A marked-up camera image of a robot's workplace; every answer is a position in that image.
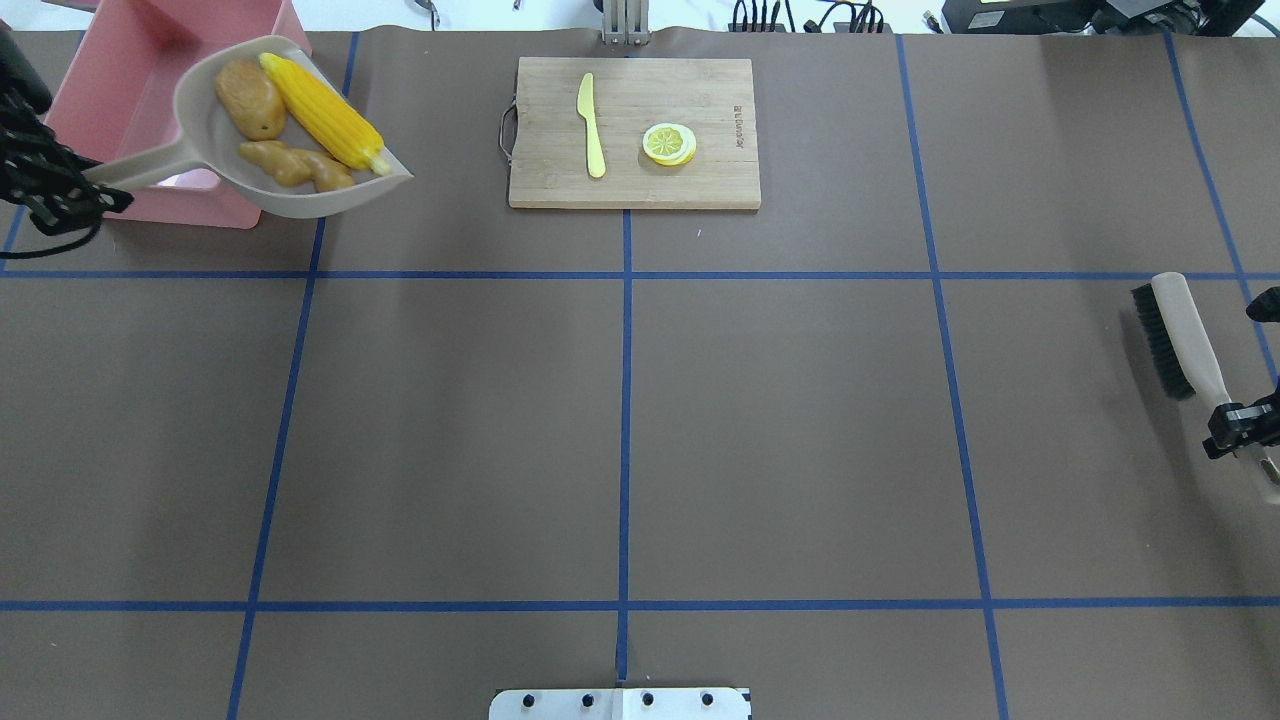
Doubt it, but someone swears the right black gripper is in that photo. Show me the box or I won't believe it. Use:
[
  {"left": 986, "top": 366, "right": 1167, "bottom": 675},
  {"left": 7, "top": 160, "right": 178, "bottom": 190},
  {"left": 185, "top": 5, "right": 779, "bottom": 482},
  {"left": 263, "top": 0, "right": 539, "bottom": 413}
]
[{"left": 1202, "top": 286, "right": 1279, "bottom": 459}]

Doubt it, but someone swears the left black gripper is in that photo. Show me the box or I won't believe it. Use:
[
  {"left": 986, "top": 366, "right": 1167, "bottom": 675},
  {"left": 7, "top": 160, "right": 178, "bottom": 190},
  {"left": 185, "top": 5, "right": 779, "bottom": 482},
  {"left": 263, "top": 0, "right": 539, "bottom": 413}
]
[{"left": 1, "top": 26, "right": 134, "bottom": 236}]

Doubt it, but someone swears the beige hand brush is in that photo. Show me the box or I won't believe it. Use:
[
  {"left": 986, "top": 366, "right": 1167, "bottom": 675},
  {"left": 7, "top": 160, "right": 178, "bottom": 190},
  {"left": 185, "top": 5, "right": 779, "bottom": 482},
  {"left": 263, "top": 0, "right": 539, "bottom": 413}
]
[{"left": 1130, "top": 272, "right": 1279, "bottom": 506}]

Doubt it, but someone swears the beige plastic dustpan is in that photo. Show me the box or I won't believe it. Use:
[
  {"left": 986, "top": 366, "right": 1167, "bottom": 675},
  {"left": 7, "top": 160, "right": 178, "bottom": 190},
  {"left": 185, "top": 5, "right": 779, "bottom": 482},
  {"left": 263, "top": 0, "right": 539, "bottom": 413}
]
[{"left": 84, "top": 35, "right": 412, "bottom": 219}]

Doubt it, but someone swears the brown toy potato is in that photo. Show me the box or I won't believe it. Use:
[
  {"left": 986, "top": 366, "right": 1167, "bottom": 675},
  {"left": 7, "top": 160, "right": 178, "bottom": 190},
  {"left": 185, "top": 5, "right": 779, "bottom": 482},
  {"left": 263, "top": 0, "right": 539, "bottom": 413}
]
[{"left": 215, "top": 59, "right": 287, "bottom": 141}]

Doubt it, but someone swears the tan toy ginger root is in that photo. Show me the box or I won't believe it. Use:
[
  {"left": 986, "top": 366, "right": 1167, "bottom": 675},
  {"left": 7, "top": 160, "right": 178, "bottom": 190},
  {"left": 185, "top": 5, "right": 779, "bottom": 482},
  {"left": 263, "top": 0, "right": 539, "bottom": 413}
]
[{"left": 237, "top": 140, "right": 356, "bottom": 193}]

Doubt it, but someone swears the yellow toy corn cob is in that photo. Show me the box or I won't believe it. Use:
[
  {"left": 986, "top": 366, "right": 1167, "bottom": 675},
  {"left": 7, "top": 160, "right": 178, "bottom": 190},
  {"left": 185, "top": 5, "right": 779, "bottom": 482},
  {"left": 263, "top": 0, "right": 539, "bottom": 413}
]
[{"left": 257, "top": 53, "right": 392, "bottom": 176}]

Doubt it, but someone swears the pink plastic bin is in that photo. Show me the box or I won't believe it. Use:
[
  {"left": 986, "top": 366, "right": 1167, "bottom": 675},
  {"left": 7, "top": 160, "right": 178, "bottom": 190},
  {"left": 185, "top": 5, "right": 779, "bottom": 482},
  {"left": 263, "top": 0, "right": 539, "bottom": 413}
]
[{"left": 40, "top": 0, "right": 314, "bottom": 231}]

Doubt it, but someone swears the yellow plastic toy knife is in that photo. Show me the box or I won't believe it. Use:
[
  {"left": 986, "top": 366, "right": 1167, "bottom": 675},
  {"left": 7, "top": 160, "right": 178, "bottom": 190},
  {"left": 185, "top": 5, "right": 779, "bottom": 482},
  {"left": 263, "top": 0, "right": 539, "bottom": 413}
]
[{"left": 576, "top": 72, "right": 607, "bottom": 179}]

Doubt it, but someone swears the yellow toy lemon slice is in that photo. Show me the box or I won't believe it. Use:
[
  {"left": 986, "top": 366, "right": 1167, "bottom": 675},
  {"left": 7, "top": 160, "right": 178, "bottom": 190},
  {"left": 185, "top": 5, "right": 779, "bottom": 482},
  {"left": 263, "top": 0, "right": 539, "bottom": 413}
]
[{"left": 641, "top": 123, "right": 698, "bottom": 167}]

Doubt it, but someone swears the bamboo cutting board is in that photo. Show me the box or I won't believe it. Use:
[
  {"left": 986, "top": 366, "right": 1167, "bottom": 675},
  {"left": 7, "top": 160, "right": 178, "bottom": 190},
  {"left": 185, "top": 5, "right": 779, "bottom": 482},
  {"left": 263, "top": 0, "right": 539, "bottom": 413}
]
[{"left": 508, "top": 56, "right": 763, "bottom": 211}]

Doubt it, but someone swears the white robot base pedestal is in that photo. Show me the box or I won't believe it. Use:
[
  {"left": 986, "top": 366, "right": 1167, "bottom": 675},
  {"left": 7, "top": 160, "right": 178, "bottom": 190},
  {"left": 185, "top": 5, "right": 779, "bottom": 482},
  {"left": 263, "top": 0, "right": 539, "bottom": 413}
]
[{"left": 488, "top": 687, "right": 753, "bottom": 719}]

